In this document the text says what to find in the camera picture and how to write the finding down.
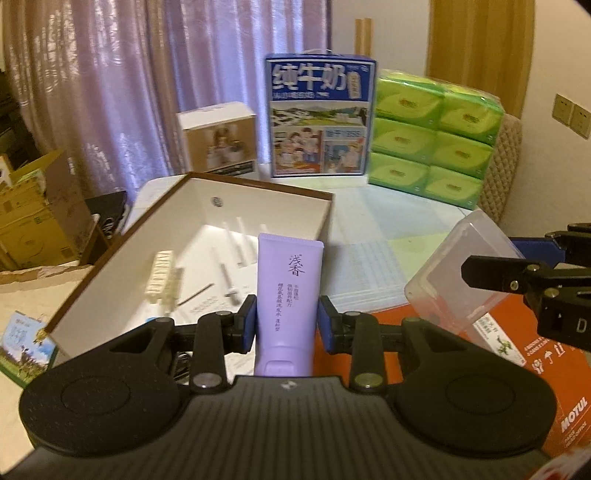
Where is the open brown cardboard box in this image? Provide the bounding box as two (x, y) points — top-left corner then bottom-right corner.
(0, 150), (93, 271)

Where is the blue milk carton box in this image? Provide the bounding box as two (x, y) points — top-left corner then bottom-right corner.
(264, 50), (378, 180)

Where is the white product box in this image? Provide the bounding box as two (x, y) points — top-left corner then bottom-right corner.
(177, 102), (260, 181)

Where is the small green landscape-print box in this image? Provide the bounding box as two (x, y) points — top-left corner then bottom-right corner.
(0, 311), (58, 388)

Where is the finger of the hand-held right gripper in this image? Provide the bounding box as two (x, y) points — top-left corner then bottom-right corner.
(462, 255), (591, 296)
(508, 224), (591, 267)

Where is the orange cardboard box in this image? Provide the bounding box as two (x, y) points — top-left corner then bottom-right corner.
(369, 286), (591, 462)

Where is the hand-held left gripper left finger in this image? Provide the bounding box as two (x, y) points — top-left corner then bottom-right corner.
(99, 294), (257, 395)

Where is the thin dark stick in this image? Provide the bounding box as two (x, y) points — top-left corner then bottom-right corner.
(177, 285), (213, 306)

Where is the yellowish cardboard carton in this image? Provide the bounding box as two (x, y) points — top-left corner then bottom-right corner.
(0, 178), (79, 268)

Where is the black box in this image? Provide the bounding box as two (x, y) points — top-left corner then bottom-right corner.
(85, 189), (130, 241)

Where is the stack of green tissue packs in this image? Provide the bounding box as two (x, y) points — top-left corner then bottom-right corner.
(368, 69), (503, 210)

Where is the beige quilted chair back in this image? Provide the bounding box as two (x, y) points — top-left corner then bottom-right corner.
(478, 113), (525, 227)

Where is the clear plastic box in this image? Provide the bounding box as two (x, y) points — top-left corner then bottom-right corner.
(404, 209), (520, 342)

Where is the wooden tube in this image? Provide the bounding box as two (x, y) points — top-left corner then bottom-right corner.
(355, 17), (374, 56)

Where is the flat cardboard sheet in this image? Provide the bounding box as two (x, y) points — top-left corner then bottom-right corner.
(0, 264), (95, 284)

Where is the purple cosmetic tube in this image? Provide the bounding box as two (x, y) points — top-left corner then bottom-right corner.
(253, 232), (324, 377)

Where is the cream ribbed hair clip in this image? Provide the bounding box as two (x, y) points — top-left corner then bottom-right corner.
(144, 249), (178, 308)

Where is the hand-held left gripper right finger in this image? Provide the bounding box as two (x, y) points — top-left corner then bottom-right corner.
(318, 295), (472, 393)

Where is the purple sheer curtain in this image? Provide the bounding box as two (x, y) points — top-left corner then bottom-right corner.
(0, 0), (333, 199)

